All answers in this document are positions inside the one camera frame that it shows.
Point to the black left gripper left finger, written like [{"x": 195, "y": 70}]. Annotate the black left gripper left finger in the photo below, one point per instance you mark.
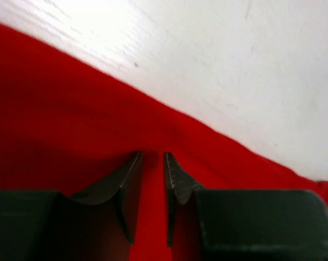
[{"x": 97, "y": 223}]

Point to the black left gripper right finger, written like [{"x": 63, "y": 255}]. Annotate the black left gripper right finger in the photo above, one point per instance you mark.
[{"x": 223, "y": 224}]

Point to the red t shirt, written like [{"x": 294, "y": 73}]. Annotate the red t shirt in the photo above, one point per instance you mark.
[{"x": 62, "y": 123}]

